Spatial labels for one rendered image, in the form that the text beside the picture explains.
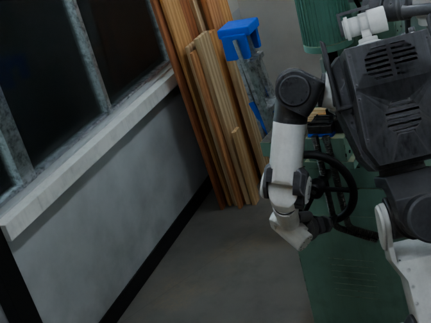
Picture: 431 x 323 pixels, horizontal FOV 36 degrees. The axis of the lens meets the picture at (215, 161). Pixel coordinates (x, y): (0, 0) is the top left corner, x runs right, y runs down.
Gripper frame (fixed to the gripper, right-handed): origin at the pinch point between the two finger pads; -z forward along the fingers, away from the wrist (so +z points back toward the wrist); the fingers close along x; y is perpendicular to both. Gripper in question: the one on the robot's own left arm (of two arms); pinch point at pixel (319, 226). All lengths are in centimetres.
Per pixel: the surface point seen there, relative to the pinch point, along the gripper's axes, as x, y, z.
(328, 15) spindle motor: 24, 67, 1
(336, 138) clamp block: 13.9, 26.6, -1.2
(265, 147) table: -17.9, 34.4, -13.3
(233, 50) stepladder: -43, 93, -60
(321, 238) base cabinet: -14.0, -3.1, -32.9
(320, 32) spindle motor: 19, 63, -1
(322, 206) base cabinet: -7.3, 8.1, -25.9
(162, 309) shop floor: -114, -15, -57
